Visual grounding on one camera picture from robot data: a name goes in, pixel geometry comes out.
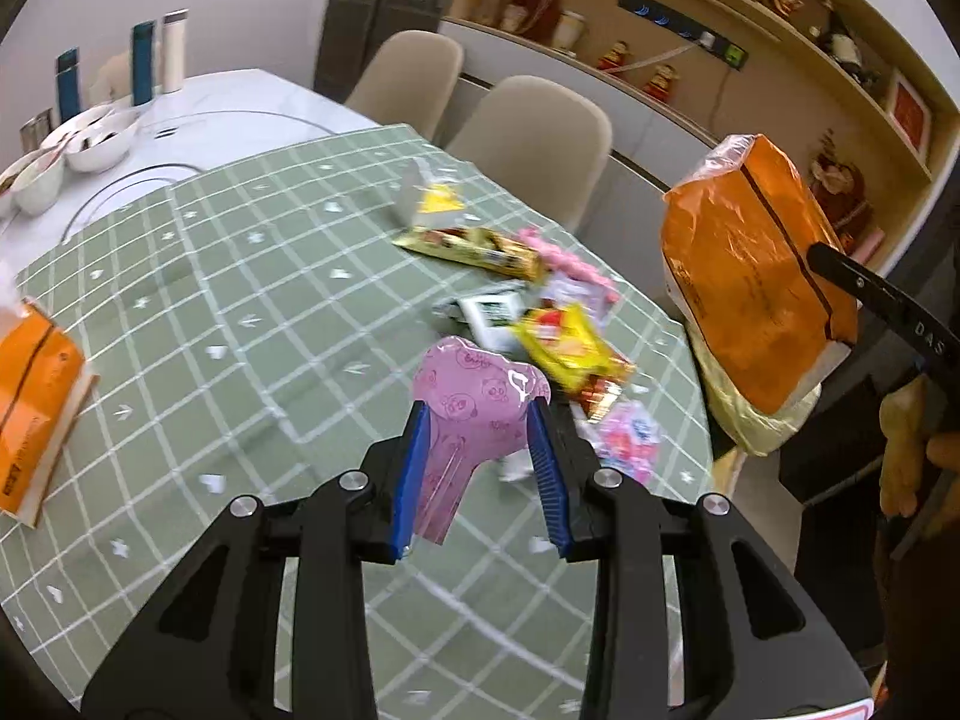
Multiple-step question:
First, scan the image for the yellow plastic trash bag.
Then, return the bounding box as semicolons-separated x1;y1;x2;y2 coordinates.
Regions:
688;307;822;458

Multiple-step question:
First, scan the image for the red and gold snack wrapper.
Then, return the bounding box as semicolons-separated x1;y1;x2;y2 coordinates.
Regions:
392;225;542;282

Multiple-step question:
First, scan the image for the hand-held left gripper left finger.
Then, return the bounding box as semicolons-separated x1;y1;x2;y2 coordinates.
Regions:
81;399;434;720

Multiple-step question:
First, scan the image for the pink panda print wrapper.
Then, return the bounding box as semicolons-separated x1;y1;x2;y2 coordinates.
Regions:
409;336;554;545

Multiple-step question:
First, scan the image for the green and white wrapper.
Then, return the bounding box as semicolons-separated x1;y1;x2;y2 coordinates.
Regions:
433;280;530;352

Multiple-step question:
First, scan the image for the red dressed doll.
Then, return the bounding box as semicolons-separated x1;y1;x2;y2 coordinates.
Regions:
808;131;875;248

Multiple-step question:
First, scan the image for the orange tissue pack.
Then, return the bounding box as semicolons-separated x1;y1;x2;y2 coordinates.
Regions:
660;133;860;410
0;298;100;527

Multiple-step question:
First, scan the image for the person's right hand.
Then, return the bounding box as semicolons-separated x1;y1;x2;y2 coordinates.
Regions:
879;375;960;520

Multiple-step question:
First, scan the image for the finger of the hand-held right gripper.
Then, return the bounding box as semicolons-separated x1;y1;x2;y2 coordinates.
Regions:
806;240;960;377

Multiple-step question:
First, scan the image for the white thermos bottle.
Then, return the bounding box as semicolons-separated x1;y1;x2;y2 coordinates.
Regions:
161;9;188;95

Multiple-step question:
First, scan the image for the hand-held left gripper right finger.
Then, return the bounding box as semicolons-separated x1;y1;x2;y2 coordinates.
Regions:
525;394;875;720

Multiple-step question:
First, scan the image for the small red wrapper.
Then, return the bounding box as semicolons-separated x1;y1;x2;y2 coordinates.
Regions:
570;371;638;421

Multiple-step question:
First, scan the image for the green checked tablecloth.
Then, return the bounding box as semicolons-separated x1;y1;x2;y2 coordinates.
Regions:
0;122;713;720

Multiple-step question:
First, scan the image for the dark wine bottle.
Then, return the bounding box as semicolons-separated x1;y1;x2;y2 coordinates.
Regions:
814;0;878;83

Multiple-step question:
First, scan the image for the teal bottle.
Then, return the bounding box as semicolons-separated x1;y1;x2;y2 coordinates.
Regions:
56;49;82;125
132;21;157;107

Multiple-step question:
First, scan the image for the glass turntable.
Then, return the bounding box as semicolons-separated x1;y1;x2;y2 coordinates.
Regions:
64;111;383;241

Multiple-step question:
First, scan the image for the pink and white candy packet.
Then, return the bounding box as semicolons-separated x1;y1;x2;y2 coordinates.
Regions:
592;399;662;482

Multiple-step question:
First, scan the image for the beige dining chair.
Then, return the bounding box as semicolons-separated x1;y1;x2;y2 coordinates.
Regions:
446;75;614;233
343;30;466;143

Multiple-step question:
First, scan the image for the pink bumpy wrapper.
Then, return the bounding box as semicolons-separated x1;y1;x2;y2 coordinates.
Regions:
517;227;608;286

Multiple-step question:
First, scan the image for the red framed picture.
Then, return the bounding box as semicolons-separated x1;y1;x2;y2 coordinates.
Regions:
885;67;932;151

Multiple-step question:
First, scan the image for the wooden wall shelf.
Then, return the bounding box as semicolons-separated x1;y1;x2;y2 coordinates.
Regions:
442;0;960;278

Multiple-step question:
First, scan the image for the black power strip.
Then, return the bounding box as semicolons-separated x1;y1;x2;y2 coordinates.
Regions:
619;0;751;68

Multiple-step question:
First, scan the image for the yellow and white snack packet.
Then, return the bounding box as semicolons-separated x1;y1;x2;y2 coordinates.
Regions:
396;163;467;230

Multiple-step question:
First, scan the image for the white paper cup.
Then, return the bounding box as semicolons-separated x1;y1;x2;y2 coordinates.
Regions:
553;11;586;53

